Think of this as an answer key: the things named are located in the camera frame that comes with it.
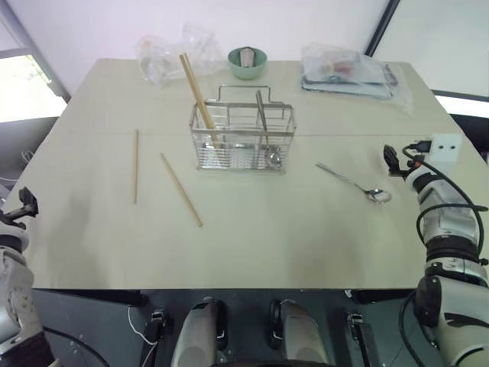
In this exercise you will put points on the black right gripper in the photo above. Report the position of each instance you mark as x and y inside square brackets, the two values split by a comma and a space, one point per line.
[402, 169]

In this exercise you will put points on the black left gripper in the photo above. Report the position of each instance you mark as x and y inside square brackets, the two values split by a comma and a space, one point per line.
[15, 215]

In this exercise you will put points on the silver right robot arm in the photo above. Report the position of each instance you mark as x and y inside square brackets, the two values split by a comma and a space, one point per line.
[454, 225]

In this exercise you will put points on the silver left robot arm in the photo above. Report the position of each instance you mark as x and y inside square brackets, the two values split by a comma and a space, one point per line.
[15, 290]

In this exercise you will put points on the steel spoon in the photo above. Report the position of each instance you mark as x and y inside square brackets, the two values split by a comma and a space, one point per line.
[263, 114]
[345, 180]

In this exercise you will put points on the clear bag over trays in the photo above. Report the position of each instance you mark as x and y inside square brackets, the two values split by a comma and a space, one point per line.
[382, 80]

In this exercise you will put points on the wooden chopstick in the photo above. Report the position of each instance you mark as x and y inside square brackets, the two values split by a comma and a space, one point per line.
[189, 76]
[181, 190]
[194, 76]
[135, 168]

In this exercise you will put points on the green bowl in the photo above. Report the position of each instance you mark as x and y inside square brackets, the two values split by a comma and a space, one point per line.
[248, 70]

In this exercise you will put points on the pink cup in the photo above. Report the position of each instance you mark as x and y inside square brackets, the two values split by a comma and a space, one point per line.
[247, 57]

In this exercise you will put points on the black table clamp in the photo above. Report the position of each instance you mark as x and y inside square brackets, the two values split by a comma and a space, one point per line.
[359, 336]
[156, 329]

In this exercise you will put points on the crumpled clear plastic bag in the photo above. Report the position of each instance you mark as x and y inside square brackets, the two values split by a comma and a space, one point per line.
[168, 57]

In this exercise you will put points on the grey rounded leg cover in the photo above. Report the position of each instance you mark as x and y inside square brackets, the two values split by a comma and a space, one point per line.
[300, 336]
[198, 336]

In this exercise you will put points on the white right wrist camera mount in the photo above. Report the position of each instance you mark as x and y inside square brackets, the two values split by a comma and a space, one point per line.
[446, 151]

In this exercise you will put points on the dark window frame bar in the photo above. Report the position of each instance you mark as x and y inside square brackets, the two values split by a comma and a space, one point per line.
[382, 26]

